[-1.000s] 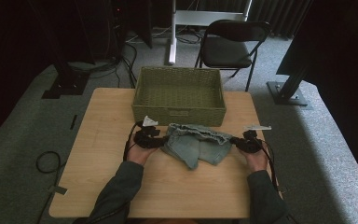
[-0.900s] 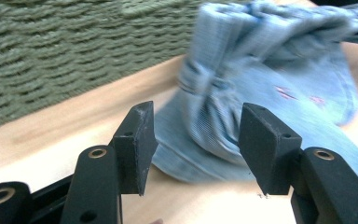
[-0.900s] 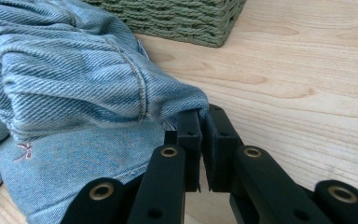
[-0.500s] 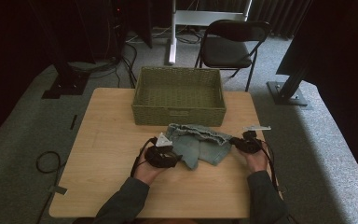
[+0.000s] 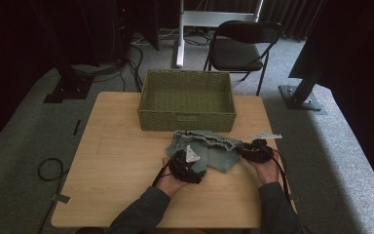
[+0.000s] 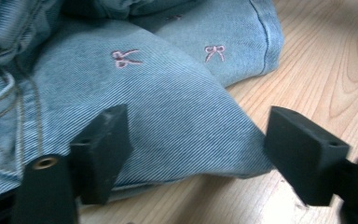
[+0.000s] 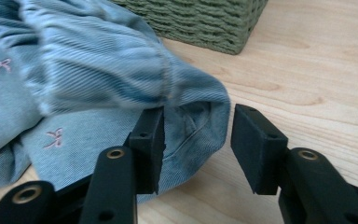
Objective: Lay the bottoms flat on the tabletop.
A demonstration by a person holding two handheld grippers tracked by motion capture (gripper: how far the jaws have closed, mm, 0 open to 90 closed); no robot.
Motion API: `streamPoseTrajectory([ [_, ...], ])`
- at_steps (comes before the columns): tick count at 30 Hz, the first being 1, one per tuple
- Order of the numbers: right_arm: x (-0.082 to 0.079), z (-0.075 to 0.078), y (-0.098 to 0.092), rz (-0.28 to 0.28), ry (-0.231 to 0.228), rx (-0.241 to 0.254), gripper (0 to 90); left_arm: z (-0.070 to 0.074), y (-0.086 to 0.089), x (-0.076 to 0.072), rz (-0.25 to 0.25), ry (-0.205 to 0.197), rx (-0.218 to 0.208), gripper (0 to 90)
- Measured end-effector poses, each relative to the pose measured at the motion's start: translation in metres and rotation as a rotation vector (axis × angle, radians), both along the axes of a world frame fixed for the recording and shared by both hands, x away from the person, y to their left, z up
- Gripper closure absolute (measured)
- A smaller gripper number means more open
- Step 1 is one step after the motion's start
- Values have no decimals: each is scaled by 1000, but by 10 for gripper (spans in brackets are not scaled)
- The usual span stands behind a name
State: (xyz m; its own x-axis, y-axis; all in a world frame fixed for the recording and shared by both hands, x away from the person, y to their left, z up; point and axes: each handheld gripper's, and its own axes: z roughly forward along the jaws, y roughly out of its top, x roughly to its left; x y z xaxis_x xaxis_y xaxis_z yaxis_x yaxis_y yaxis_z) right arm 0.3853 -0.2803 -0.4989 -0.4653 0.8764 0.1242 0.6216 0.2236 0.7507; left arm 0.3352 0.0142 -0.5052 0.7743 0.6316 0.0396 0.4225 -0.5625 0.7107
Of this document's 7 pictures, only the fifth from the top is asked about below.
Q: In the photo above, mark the white desk frame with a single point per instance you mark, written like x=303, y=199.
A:
x=181, y=42

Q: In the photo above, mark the person's right hand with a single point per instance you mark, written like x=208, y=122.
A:
x=268, y=172

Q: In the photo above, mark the person's left hand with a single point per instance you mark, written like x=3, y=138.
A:
x=170, y=185

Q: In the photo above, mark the grey tape strip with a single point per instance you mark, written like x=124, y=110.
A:
x=60, y=198

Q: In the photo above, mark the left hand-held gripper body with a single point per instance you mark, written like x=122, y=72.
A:
x=183, y=170

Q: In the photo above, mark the black stand with grey base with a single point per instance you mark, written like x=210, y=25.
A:
x=300, y=97

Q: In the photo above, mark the black equipment cabinet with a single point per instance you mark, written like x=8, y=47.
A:
x=133, y=22

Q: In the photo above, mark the green woven basket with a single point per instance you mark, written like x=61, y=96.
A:
x=188, y=122

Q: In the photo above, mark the black stand with square base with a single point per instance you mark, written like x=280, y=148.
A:
x=68, y=86

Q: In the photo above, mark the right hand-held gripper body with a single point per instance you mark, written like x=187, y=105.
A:
x=259, y=152

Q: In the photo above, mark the small black floor marker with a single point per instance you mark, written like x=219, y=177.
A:
x=76, y=127

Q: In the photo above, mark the dark curtain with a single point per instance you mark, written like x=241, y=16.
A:
x=292, y=16

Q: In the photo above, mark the light blue denim garment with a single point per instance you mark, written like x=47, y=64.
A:
x=217, y=159

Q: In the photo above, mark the black folding chair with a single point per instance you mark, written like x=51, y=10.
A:
x=237, y=53

